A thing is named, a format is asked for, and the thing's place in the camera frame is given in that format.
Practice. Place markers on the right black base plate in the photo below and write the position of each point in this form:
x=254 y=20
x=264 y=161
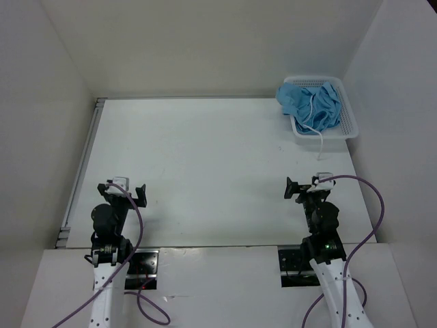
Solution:
x=294 y=270

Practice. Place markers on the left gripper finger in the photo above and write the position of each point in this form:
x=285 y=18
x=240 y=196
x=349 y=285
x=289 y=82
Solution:
x=102 y=189
x=141 y=200

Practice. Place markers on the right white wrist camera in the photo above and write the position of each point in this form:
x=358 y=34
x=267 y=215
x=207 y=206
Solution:
x=312 y=189

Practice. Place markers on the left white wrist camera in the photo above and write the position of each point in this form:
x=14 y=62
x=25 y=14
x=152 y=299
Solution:
x=118 y=186

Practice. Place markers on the blue mesh shorts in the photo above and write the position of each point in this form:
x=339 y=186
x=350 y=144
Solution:
x=314 y=109

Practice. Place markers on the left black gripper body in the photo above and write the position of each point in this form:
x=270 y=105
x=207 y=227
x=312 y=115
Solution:
x=119 y=204

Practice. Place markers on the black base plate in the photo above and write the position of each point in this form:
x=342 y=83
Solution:
x=142 y=272
x=294 y=270

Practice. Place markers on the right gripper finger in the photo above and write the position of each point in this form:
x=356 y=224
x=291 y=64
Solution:
x=323 y=181
x=291 y=189

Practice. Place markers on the white plastic basket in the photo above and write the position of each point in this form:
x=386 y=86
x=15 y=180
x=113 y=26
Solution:
x=347 y=128

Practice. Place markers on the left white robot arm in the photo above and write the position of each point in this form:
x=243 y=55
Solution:
x=110 y=251

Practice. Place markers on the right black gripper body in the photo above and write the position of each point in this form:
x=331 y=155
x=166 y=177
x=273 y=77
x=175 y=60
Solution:
x=311 y=199

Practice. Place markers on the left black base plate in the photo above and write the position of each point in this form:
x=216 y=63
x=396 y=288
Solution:
x=142 y=272

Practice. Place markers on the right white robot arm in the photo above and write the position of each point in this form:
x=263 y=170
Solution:
x=324 y=251

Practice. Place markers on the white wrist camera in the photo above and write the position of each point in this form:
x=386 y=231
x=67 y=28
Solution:
x=118 y=186
x=312 y=189

